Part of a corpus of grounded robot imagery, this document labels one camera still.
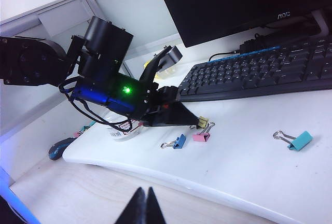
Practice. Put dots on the silver monitor stand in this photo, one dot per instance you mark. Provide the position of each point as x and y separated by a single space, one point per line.
323 21

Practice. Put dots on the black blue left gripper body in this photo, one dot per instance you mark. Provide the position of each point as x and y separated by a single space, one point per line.
153 102

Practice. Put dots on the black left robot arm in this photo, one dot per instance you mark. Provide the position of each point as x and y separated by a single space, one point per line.
106 45

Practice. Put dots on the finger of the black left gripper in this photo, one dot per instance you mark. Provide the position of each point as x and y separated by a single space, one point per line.
176 120
185 110

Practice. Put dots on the black blue computer mouse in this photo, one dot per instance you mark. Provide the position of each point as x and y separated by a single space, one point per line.
58 148

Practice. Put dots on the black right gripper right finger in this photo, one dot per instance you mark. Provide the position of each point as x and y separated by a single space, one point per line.
154 211

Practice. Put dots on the teal binder clip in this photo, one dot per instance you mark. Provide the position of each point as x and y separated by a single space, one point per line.
302 141
89 125

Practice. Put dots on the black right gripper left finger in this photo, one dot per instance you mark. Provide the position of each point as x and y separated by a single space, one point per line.
135 211

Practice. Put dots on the white raised desk board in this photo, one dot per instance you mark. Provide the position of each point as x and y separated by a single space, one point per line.
246 156

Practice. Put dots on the pink binder clip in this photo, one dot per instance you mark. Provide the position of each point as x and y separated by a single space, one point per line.
77 133
201 137

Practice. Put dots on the black computer keyboard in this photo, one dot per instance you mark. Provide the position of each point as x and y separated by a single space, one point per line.
259 78

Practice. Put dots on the clear plastic labelled jar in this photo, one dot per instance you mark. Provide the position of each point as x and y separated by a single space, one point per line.
124 133

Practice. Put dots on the yellow binder clip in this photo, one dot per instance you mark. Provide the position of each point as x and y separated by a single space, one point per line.
202 122

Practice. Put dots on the yellow labelled glue bottle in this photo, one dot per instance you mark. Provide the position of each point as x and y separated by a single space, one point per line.
168 73

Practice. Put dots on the black computer monitor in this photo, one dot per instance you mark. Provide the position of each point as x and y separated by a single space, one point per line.
233 1

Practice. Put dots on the blue binder clip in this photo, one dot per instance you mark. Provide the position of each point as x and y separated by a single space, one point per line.
180 141

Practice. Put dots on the grey cubicle partition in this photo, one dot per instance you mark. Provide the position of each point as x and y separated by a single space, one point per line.
59 19

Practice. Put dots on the blue lit metal bar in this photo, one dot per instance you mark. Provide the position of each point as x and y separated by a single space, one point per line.
13 198

